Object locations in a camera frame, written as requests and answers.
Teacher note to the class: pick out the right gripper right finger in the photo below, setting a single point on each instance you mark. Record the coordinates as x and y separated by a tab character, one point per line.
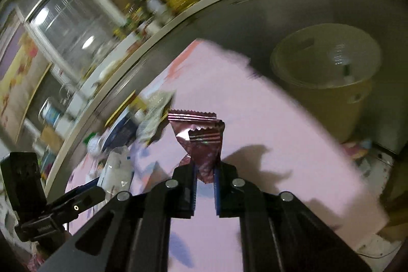
236	196

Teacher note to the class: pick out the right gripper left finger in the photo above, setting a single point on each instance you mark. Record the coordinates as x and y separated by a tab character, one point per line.
175	197

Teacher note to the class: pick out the dark purple snack wrapper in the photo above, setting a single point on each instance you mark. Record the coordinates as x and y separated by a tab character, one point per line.
201	136

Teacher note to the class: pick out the yellow cardboard box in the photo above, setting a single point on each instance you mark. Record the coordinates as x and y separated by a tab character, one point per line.
133	100

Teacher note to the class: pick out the white yogurt cup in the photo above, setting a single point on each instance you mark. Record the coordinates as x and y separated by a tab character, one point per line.
94	143

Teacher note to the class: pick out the beige trash bin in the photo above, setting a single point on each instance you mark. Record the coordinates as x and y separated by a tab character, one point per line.
329	69

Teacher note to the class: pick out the grey kitchen cabinets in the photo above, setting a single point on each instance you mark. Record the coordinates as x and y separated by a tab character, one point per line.
253	28

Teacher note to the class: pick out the kitchen window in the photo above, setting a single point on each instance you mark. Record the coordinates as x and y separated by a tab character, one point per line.
71	31

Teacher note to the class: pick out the clear plastic bag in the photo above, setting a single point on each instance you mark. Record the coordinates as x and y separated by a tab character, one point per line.
117	173

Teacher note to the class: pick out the pink floral tablecloth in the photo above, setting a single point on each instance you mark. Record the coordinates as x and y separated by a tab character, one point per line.
272	141

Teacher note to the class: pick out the yellow snack packet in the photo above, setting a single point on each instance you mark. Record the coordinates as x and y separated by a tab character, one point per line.
158	105

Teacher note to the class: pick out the sink faucet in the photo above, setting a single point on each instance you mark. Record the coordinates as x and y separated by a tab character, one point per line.
66	93

